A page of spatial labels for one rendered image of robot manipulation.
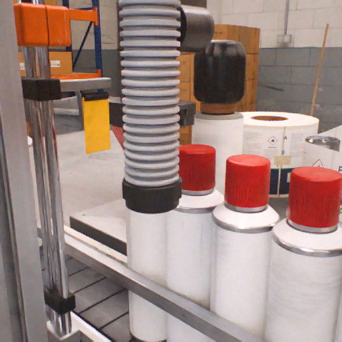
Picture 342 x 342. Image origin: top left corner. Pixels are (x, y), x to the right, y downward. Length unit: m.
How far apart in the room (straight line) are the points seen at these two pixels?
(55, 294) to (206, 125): 0.35
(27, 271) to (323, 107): 4.72
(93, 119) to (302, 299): 0.25
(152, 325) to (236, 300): 0.12
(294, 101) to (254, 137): 4.25
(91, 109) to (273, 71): 4.77
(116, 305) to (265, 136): 0.46
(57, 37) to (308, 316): 0.27
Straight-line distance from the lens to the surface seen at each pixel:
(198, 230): 0.34
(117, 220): 0.72
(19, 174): 0.30
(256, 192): 0.30
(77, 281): 0.55
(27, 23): 0.33
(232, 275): 0.32
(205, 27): 0.51
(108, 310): 0.49
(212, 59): 0.63
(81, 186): 1.07
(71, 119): 2.83
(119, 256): 0.52
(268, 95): 5.17
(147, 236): 0.38
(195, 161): 0.33
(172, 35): 0.21
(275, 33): 5.14
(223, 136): 0.64
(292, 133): 0.82
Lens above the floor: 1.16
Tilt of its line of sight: 17 degrees down
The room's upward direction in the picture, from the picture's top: straight up
